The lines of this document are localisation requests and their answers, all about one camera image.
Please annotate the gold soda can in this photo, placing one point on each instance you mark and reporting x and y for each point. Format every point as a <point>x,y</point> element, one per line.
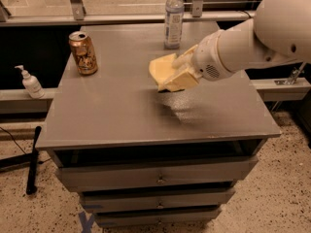
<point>83,52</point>

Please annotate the yellow sponge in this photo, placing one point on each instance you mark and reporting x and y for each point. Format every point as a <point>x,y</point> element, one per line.
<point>161,69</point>

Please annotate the white pump dispenser bottle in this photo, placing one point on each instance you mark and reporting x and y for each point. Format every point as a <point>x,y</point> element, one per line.
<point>31,84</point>

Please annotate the grey drawer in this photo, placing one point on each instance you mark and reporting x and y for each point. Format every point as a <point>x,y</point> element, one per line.
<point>156,216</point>
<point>107,178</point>
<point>162,200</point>

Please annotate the middle grey drawer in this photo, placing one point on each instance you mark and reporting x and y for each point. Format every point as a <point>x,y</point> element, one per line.
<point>162,200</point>

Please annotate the grey drawer cabinet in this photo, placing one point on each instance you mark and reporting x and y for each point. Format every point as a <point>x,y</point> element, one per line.
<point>117,117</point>

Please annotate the clear blue plastic bottle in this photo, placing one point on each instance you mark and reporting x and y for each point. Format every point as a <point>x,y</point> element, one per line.
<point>174,11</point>

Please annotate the black stand leg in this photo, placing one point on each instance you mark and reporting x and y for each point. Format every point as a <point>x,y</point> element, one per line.
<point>28,158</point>

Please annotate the metal window rail frame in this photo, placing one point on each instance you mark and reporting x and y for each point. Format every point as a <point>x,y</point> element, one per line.
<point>83,12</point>

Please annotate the bottom grey drawer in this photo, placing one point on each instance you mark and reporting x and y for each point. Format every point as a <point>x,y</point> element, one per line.
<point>156,216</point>

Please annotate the top grey drawer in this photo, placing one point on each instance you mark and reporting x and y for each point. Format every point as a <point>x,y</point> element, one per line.
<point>107,178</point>

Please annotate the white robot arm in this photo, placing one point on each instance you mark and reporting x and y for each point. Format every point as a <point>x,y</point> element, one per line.
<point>279,33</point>

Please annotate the metal bracket clamp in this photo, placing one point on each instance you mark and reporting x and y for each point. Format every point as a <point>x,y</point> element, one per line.
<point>293,76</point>

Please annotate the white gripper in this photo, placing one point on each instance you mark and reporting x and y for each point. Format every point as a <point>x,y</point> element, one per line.
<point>207,59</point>

